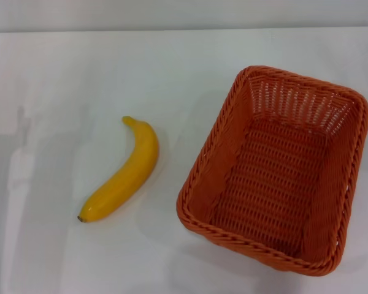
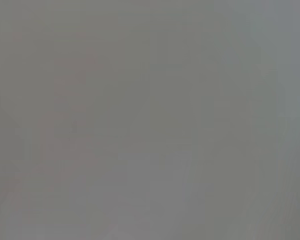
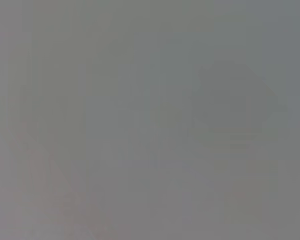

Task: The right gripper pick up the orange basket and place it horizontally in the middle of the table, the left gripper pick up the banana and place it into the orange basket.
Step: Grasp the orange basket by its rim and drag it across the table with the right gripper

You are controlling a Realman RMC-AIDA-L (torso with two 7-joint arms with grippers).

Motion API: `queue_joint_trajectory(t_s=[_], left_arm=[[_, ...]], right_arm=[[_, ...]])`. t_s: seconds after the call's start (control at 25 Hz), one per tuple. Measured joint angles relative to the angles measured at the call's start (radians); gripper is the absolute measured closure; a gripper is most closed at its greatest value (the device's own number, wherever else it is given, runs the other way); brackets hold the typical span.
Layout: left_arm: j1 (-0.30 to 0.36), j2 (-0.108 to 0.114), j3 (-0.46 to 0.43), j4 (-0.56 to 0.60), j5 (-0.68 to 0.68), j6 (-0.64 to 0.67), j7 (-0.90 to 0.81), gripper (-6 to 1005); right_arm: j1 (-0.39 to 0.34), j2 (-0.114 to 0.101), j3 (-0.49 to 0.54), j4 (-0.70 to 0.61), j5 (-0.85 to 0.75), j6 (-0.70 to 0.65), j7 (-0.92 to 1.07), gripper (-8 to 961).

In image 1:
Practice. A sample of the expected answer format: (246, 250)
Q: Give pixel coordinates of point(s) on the orange woven plastic basket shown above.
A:
(273, 171)

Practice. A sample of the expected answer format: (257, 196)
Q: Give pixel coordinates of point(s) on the yellow banana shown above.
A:
(132, 174)

